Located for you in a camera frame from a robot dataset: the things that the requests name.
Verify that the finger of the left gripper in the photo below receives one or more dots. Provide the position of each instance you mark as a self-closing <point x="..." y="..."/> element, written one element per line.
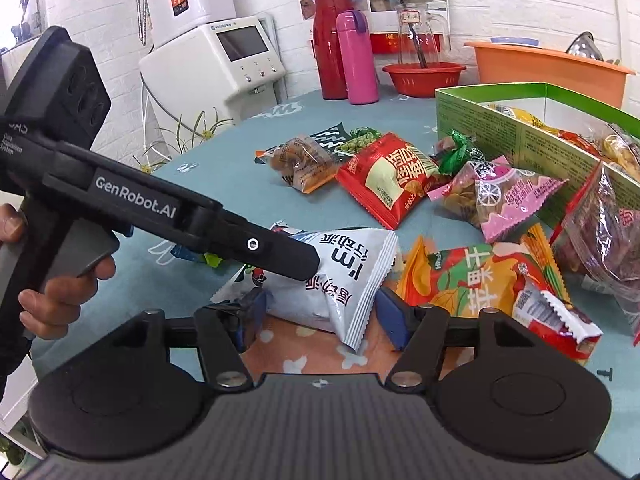
<point x="114" y="199"/>

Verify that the stacked bowls with blue lid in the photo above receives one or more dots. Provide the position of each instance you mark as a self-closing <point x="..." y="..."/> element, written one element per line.
<point x="515" y="41"/>

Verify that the small green candy pack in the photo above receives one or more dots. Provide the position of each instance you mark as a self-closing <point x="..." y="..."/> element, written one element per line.
<point x="453" y="151"/>

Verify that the green cardboard box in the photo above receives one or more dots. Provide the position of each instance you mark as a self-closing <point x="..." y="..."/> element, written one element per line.
<point x="470" y="110"/>

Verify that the orange apple chips bag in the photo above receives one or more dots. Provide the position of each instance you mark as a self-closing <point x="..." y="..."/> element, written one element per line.
<point x="520" y="279"/>

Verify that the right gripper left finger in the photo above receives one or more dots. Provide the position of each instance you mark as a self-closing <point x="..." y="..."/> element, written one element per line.
<point x="224" y="331"/>

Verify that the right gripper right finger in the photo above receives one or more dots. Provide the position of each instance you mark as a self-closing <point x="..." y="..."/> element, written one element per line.
<point x="419" y="335"/>

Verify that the red potato chips bag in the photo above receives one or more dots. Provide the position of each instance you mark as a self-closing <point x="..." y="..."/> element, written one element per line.
<point x="389" y="177"/>

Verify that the clear brown pastry pack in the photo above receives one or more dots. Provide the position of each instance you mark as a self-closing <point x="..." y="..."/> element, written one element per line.
<point x="301" y="162"/>

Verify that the clear red-edged jujube bag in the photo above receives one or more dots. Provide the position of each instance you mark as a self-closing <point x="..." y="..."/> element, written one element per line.
<point x="598" y="240"/>

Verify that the pink thermos bottle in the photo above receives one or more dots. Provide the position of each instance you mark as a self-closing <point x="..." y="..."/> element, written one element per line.
<point x="357" y="57"/>

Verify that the white blue snack bag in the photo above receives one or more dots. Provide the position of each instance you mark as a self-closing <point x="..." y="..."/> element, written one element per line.
<point x="338" y="298"/>

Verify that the dark red thermos jug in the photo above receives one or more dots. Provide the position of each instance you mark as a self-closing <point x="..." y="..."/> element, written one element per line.
<point x="327" y="48"/>

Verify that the red checkered noodle snack bag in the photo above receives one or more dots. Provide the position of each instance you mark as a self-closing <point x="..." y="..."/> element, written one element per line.
<point x="579" y="142"/>

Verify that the white countertop water dispenser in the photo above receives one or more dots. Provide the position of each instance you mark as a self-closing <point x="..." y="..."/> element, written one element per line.
<point x="208" y="80"/>

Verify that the orange plastic basin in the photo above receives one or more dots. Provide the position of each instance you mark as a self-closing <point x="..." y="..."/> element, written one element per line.
<point x="497" y="63"/>

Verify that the pink dried fruit snack bag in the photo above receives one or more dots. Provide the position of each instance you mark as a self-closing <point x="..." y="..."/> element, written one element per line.
<point x="494" y="196"/>

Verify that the yellow biscuit snack bag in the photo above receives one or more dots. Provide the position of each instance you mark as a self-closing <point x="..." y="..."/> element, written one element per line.
<point x="621" y="149"/>

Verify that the red plastic basket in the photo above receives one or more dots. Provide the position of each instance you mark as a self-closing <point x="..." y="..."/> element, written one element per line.
<point x="417" y="82"/>

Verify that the yellow corn snack pack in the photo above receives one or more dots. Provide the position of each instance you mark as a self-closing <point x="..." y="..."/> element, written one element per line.
<point x="523" y="116"/>

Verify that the steel bowl in basin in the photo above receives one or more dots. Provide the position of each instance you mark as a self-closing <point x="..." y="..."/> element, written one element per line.
<point x="583" y="45"/>

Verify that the green peas snack bag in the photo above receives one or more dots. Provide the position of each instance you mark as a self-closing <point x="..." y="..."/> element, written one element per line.
<point x="341" y="144"/>

